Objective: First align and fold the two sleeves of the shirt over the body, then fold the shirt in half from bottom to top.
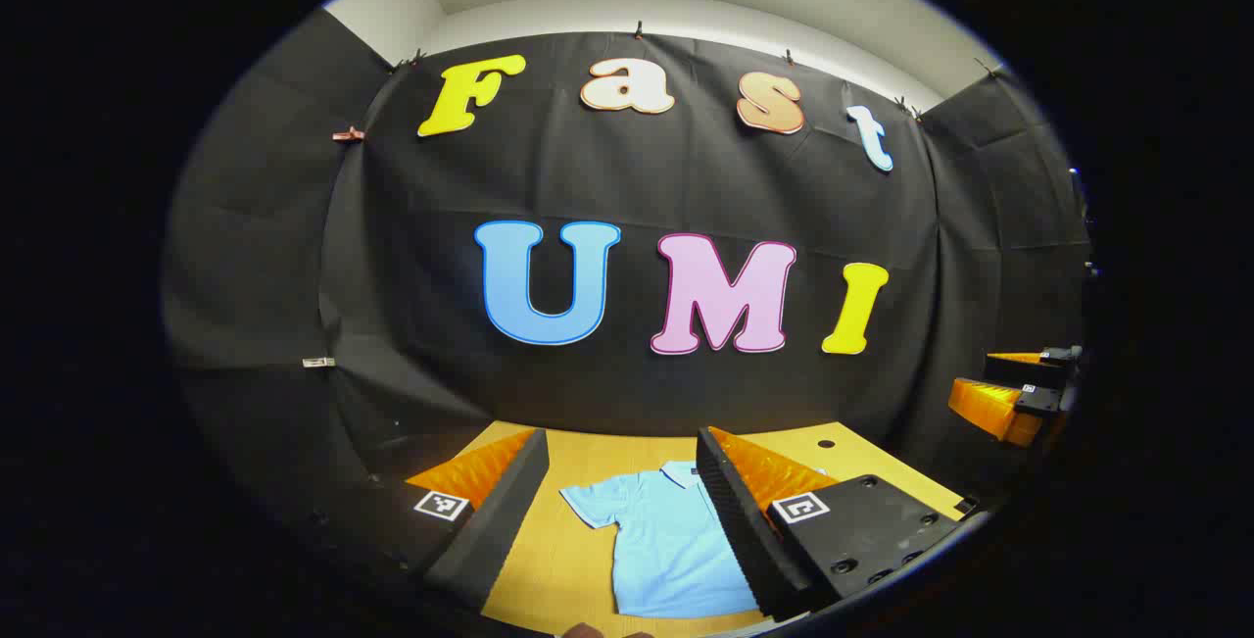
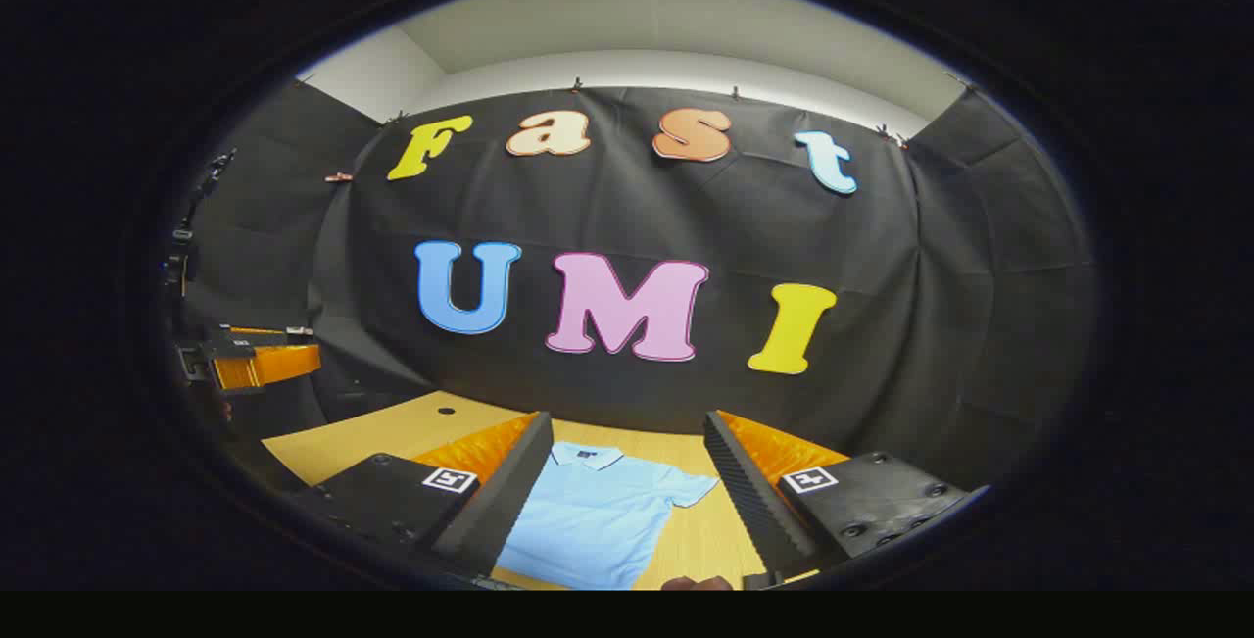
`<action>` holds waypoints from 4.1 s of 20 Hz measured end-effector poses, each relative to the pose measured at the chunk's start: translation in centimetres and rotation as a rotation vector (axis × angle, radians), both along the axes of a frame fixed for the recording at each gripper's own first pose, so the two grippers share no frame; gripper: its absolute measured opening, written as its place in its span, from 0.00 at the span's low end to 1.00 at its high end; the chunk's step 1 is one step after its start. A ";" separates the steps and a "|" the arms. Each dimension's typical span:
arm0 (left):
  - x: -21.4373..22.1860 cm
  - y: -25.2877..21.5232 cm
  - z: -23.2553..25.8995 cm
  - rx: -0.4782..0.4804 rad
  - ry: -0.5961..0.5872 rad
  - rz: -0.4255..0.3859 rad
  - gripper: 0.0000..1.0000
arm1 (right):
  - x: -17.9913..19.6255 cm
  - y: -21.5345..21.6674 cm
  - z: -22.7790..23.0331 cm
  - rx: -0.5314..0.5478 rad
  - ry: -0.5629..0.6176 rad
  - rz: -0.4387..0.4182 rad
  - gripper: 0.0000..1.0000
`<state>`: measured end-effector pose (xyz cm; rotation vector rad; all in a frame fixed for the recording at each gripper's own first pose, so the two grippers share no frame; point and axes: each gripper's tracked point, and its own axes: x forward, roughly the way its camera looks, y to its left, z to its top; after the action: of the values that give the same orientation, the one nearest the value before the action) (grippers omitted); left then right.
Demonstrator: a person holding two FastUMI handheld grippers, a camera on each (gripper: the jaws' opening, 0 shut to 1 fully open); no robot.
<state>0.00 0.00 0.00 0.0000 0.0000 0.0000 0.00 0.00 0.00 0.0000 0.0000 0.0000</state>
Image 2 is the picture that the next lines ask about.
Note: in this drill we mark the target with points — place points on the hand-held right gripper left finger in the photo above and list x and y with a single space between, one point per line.
509 491

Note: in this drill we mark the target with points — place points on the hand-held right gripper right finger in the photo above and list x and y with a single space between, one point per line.
749 491

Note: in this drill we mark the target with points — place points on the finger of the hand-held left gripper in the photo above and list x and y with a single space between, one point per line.
279 364
269 335

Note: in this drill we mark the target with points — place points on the light blue T-shirt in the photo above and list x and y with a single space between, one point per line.
598 520

